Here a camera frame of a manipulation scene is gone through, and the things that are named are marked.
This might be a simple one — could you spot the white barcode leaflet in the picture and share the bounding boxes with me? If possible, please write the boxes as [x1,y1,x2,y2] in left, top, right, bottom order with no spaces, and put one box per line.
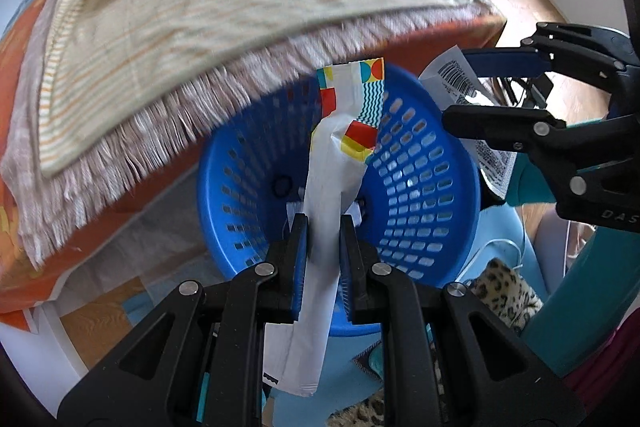
[419,46,518,202]

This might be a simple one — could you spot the patterned floor mat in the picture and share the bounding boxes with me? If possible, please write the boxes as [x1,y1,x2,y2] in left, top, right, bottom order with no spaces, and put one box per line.
[0,167,231,378]

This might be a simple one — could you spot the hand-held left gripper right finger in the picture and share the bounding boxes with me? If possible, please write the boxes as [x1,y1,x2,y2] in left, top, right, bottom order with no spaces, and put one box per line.
[342,216,586,427]

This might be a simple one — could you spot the maroon garment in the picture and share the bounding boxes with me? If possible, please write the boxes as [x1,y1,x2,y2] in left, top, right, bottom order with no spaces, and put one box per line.
[565,302,640,410]

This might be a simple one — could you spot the striped cream blanket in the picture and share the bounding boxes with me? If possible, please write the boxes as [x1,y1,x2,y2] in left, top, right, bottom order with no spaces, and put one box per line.
[0,0,501,268]

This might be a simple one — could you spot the leopard print cloth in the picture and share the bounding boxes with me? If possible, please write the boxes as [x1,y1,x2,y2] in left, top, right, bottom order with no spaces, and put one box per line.
[470,257,543,333]

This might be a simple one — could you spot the light blue cloth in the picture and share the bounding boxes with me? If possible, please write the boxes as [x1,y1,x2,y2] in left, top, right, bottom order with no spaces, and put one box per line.
[270,202,551,427]

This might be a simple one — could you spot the white colourful-patterned paper bag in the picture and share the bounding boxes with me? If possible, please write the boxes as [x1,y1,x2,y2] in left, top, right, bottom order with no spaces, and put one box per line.
[262,56,386,398]

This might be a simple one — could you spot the teal trousers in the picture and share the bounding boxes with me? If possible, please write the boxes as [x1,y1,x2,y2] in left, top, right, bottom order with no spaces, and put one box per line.
[500,117,640,368]

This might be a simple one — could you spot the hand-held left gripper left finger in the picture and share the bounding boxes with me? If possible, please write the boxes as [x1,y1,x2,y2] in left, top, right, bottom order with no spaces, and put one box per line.
[57,214,308,427]

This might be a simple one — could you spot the orange bed sheet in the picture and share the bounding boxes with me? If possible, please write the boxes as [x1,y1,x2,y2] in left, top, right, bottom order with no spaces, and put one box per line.
[0,0,506,323]

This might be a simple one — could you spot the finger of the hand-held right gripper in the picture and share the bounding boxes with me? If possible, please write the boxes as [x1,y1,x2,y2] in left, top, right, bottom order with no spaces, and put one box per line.
[462,22,640,80]
[442,104,640,228]

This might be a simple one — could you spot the blue plastic basket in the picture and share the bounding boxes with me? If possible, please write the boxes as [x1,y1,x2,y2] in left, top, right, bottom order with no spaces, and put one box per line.
[196,64,482,338]

